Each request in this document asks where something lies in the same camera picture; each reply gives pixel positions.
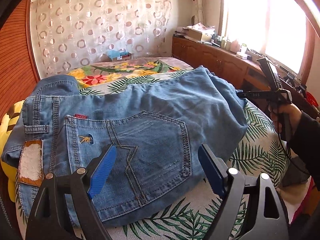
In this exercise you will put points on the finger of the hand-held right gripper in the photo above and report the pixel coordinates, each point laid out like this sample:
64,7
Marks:
255,95
270,73

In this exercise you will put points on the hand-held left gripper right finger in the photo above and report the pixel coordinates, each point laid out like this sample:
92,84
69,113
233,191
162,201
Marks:
212,170

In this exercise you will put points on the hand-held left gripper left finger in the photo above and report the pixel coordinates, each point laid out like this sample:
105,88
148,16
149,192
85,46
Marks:
102,170

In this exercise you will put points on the blue denim pants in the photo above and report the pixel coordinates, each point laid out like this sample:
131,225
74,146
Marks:
150,120

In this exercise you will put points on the person's right forearm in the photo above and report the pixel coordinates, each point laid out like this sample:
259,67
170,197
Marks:
307,142

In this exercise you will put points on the person's right hand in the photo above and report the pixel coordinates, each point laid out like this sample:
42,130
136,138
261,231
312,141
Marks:
292,115

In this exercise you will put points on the red basket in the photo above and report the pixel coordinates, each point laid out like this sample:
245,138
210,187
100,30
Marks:
313,98

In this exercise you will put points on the white tissue box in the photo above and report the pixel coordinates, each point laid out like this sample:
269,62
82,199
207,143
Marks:
241,55

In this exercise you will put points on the green-capped bottle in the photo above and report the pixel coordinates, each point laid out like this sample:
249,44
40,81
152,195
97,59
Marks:
243,48

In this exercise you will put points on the wooden-framed window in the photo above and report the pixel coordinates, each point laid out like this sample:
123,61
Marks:
262,25

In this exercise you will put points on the long wooden cabinet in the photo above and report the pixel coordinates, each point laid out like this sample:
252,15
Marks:
212,57

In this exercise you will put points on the open cardboard box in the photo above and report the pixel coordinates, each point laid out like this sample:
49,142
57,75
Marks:
197,35

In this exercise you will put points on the white plastic bag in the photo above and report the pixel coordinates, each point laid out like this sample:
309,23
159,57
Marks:
200,25

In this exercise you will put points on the beige window curtain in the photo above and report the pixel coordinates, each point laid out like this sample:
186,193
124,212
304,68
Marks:
205,5

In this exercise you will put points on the yellow plush toy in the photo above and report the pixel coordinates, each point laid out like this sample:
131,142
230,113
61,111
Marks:
6,172

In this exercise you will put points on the floral blanket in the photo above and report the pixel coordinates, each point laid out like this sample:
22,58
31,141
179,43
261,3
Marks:
120,72

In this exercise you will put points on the cardboard box with blue contents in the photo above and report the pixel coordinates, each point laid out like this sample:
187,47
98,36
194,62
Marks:
120,55

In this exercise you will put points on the wooden louvered wardrobe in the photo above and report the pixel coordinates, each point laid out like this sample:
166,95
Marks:
15,55

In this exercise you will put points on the circle-patterned sheer curtain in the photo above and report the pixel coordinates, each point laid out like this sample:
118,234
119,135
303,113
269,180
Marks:
100,25

